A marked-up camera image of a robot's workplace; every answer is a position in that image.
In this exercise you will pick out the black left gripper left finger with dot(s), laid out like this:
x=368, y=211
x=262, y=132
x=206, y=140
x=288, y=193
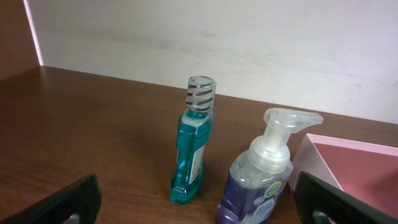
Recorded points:
x=82, y=198

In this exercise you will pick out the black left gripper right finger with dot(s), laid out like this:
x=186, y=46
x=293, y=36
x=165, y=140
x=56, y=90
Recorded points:
x=319, y=202

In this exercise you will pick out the purple foam soap pump bottle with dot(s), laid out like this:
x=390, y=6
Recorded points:
x=258, y=176

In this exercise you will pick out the blue mouthwash bottle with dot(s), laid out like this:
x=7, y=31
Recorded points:
x=194, y=129

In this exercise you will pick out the white cardboard box pink inside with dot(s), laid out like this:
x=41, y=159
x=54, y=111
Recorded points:
x=363, y=170

